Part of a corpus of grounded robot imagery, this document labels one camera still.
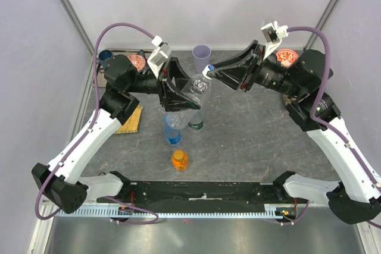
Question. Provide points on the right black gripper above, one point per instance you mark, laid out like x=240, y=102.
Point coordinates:
x=235, y=78

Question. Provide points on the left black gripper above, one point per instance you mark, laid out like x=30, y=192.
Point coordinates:
x=171, y=99

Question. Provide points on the clear plastic bottle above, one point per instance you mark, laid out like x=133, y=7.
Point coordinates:
x=198, y=89

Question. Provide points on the blue white bottle cap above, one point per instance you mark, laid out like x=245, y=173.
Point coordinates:
x=206, y=70

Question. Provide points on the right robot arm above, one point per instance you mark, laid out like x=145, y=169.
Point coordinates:
x=356, y=196

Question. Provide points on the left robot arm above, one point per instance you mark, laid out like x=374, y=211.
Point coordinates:
x=60, y=180

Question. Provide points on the green label water bottle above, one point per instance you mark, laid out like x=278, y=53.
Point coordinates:
x=196, y=123

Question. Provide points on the blue label water bottle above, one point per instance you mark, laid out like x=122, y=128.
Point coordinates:
x=172, y=136

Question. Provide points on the orange juice bottle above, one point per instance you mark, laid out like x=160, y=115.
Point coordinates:
x=179, y=160

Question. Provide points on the purple plastic cup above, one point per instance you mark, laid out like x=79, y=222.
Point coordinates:
x=201, y=57

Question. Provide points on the red patterned bowl right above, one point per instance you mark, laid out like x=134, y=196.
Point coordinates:
x=286, y=57

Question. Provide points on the red patterned bowl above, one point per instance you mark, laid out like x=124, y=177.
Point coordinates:
x=286, y=57
x=138, y=61

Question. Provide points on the red patterned bowl left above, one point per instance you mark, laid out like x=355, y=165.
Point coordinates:
x=138, y=61

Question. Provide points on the blue star-shaped dish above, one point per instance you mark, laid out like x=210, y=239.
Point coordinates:
x=146, y=66

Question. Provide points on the yellow bamboo mat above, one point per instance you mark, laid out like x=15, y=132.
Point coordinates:
x=132, y=124

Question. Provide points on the dark floral square plate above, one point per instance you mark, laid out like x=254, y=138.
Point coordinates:
x=286, y=100

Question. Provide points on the metal tray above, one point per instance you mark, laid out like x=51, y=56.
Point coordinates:
x=101, y=70

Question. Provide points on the dark blue mug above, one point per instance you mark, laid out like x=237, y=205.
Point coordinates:
x=103, y=57

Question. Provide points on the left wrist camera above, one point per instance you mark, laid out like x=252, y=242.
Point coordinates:
x=159, y=56

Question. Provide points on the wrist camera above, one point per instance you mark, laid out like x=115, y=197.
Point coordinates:
x=273, y=34
x=159, y=56

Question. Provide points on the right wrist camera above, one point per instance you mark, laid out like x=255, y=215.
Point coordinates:
x=273, y=34

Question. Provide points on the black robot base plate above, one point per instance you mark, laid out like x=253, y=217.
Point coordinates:
x=202, y=197

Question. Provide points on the slotted cable duct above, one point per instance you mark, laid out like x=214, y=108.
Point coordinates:
x=114, y=211

